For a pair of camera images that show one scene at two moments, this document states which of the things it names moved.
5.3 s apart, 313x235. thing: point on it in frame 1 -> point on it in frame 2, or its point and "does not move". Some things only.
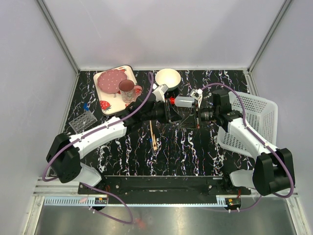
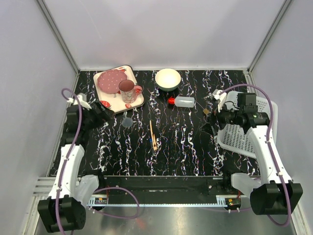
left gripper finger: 175,118 -> 107,114
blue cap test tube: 151,147 does not move
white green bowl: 171,78 does not move
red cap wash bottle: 182,101 does not move
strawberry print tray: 111,104 does not move
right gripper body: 198,118 -> 213,117
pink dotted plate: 108,81 does not move
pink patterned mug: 129,91 does not move
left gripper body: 167,112 -> 93,118
